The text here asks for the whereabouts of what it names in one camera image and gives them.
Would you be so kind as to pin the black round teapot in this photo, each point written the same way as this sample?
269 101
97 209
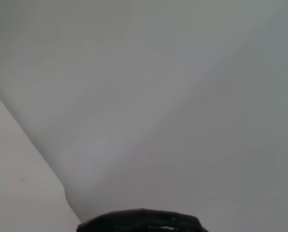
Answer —
139 222

